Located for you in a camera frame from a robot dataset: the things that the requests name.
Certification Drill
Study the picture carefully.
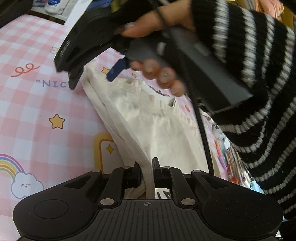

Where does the pink checkered tablecloth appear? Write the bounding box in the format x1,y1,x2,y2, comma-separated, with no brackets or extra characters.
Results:
0,14,232,241

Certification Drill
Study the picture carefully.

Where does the cream t-shirt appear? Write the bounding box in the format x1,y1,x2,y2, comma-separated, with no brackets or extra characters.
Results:
80,62,208,199

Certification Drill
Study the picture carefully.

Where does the person's right hand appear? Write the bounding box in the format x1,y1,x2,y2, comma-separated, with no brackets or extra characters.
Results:
120,0,195,98

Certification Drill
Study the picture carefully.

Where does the black white striped sleeve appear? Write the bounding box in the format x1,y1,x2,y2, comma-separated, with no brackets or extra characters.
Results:
191,1,295,219

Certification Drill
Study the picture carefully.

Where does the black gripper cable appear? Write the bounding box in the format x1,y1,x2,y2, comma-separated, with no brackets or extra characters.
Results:
178,51,215,175

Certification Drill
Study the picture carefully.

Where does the white green lidded can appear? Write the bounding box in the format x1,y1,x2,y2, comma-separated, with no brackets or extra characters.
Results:
44,0,69,15

